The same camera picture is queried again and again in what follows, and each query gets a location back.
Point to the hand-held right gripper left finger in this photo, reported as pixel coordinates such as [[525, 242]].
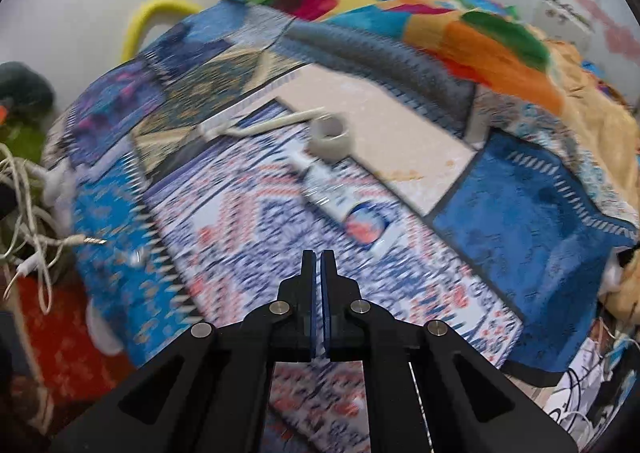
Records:
[[306, 293]]

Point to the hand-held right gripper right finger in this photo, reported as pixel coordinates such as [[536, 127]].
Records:
[[330, 293]]

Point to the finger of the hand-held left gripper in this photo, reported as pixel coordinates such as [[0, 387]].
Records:
[[6, 203]]

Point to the white toothpaste tube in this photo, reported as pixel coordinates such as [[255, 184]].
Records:
[[340, 200]]

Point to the white tape roll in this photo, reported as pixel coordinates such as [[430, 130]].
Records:
[[315, 144]]

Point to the dark green cloth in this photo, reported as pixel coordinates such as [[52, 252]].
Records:
[[22, 88]]

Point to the red patterned mat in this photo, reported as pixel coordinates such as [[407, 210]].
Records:
[[55, 348]]

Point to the white comb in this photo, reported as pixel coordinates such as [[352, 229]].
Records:
[[260, 125]]

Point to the blue patchwork blanket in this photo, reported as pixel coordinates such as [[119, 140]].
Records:
[[515, 218]]

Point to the yellow plastic chair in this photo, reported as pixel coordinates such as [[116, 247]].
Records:
[[131, 33]]

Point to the white black printed cloth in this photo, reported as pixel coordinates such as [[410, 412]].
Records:
[[590, 383]]

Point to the multicolour checked blanket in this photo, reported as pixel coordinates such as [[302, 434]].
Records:
[[475, 48]]

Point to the beige blanket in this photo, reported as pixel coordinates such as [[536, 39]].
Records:
[[610, 143]]

